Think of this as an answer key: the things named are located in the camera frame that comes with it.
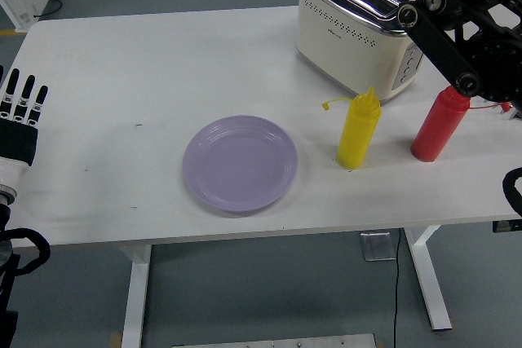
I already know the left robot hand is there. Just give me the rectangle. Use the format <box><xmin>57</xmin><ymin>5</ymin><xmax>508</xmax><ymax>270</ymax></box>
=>
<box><xmin>0</xmin><ymin>64</ymin><xmax>50</xmax><ymax>192</ymax></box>

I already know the purple plate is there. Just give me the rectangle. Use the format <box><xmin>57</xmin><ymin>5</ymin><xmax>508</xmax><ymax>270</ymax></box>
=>
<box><xmin>182</xmin><ymin>114</ymin><xmax>299</xmax><ymax>214</ymax></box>

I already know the cream and chrome toaster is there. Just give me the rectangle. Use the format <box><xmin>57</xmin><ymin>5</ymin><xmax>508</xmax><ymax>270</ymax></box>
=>
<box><xmin>295</xmin><ymin>0</ymin><xmax>426</xmax><ymax>104</ymax></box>

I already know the small metal floor plate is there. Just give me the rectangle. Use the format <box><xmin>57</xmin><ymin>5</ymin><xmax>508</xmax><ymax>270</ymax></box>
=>
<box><xmin>360</xmin><ymin>232</ymin><xmax>397</xmax><ymax>262</ymax></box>

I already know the white table leg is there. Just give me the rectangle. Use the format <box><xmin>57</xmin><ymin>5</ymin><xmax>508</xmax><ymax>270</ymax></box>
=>
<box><xmin>117</xmin><ymin>244</ymin><xmax>153</xmax><ymax>348</ymax></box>
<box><xmin>401</xmin><ymin>225</ymin><xmax>453</xmax><ymax>332</ymax></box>

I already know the yellow squeeze bottle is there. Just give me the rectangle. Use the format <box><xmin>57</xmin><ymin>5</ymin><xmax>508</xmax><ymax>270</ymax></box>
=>
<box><xmin>321</xmin><ymin>86</ymin><xmax>383</xmax><ymax>170</ymax></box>

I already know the red squeeze bottle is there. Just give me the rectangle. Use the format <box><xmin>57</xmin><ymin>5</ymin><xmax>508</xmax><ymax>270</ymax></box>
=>
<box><xmin>409</xmin><ymin>85</ymin><xmax>513</xmax><ymax>162</ymax></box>

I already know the black table control box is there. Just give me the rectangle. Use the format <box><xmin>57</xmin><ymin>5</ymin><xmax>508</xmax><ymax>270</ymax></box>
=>
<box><xmin>492</xmin><ymin>220</ymin><xmax>522</xmax><ymax>234</ymax></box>

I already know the thin black appliance cable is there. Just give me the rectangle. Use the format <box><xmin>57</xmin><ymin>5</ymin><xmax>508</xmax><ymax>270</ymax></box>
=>
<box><xmin>34</xmin><ymin>0</ymin><xmax>64</xmax><ymax>20</ymax></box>

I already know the large metal base plate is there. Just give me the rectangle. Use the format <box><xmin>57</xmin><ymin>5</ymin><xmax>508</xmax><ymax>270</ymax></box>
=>
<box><xmin>170</xmin><ymin>333</ymin><xmax>377</xmax><ymax>348</ymax></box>

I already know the black floor cable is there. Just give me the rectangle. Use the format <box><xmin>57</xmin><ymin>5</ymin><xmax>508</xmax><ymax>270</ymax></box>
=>
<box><xmin>391</xmin><ymin>229</ymin><xmax>403</xmax><ymax>348</ymax></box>

